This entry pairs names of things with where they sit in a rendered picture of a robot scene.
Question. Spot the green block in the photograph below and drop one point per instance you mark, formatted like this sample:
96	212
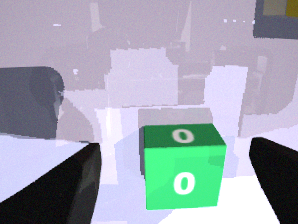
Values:
183	166

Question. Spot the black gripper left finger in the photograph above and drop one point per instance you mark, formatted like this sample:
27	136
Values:
66	194

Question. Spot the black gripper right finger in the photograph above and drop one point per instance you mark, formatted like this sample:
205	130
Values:
276	167

